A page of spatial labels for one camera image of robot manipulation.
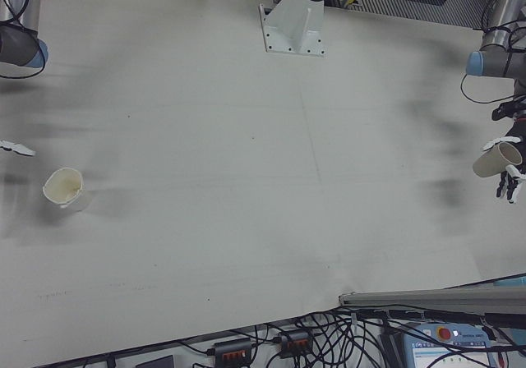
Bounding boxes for black usb hub orange ports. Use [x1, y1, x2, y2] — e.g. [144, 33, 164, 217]
[278, 329, 312, 356]

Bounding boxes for black power strip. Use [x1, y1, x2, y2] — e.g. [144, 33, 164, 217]
[212, 336, 254, 363]

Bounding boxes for grey teach pendant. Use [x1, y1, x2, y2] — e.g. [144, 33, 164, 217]
[404, 321, 501, 368]

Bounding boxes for white plastic cup ridged rim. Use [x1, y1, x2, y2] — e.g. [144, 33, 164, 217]
[43, 167, 89, 213]

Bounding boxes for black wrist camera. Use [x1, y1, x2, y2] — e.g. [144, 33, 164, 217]
[491, 100, 526, 121]

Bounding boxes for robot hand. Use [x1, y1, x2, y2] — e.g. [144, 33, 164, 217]
[0, 139, 37, 158]
[481, 117, 526, 205]

